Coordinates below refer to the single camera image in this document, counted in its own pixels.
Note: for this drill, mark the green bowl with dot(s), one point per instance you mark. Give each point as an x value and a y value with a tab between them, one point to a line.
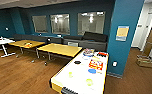
89	82

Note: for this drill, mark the open cardboard box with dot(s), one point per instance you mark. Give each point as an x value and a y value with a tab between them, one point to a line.
145	61

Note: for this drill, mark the dark grey sofa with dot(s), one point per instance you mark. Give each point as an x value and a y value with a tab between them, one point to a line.
88	41

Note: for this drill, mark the white bowl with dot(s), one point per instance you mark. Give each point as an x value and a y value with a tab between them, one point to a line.
85	57

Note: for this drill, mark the yellow wooden table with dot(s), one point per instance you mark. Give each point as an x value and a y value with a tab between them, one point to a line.
60	50
25	43

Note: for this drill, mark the red orange game box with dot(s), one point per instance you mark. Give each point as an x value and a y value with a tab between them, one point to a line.
96	64

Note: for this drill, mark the flat red object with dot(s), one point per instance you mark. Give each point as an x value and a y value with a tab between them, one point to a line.
102	54

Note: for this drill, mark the yellow cup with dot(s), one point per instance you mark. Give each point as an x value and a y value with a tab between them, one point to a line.
70	74

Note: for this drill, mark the framed interior window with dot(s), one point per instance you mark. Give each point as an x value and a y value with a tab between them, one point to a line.
40	24
91	22
60	23

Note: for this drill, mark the air hockey table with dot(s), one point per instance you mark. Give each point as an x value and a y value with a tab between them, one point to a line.
78	78

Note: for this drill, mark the long dark grey bench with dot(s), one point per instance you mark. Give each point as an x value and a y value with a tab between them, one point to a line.
37	37

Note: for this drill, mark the small red object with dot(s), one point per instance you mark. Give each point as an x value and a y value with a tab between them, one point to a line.
28	44

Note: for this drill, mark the small white table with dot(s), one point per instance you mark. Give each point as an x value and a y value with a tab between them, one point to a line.
0	42

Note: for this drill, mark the white wall outlet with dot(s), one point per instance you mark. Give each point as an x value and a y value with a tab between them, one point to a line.
115	63

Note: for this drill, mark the pale framed wall sign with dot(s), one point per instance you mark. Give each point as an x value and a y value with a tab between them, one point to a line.
122	33

